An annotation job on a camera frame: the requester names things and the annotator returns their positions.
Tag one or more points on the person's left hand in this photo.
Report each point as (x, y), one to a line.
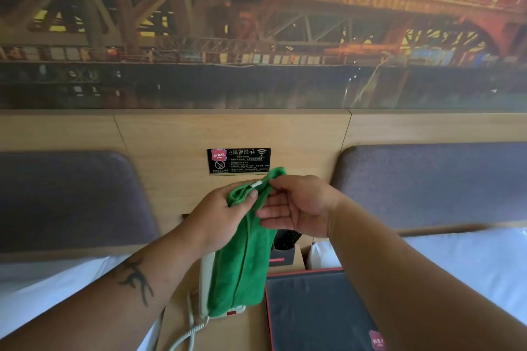
(210, 219)

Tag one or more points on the person's right hand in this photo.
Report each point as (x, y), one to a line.
(306, 209)

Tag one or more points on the person's right thumb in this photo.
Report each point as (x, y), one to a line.
(286, 183)

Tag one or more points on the person's right middle finger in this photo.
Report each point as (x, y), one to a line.
(276, 198)

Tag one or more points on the person's right little finger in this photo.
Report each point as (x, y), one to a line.
(275, 223)

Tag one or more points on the person's left thumb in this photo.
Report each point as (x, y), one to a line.
(247, 197)

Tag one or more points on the green microfibre cloth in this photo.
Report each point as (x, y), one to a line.
(241, 264)

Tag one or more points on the person's left forearm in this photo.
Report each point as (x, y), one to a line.
(103, 293)

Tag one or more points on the person's right forearm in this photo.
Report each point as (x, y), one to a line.
(411, 293)

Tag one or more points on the black remote control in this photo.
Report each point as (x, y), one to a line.
(286, 239)

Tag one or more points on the black remote holder box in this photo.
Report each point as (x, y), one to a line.
(282, 257)

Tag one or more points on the black notice sign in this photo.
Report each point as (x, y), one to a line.
(238, 161)

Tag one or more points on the white paper bag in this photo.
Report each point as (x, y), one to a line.
(323, 256)

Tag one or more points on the wooden headboard panel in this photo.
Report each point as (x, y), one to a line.
(173, 145)

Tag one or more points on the black red-edged desk mat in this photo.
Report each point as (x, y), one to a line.
(317, 313)

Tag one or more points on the grey padded headboard cushion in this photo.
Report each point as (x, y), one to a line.
(436, 186)
(70, 202)

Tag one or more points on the bridge mural picture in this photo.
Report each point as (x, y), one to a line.
(263, 30)

